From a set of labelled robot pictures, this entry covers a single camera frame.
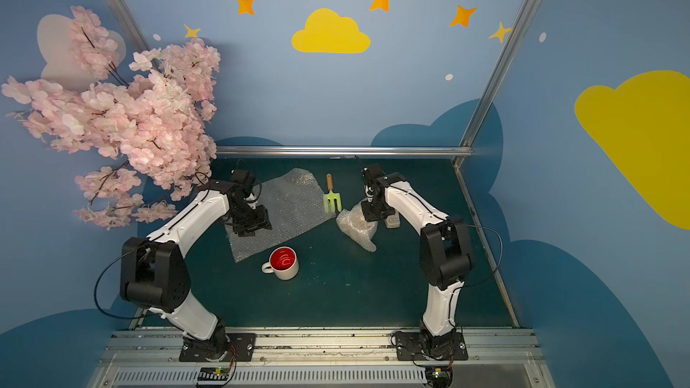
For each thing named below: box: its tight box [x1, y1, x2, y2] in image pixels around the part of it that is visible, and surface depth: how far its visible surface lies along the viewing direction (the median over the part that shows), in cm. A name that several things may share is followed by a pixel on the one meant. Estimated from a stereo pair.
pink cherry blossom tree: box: [1, 6, 222, 230], surface depth 65 cm
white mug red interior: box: [261, 246, 300, 281], surface depth 87 cm
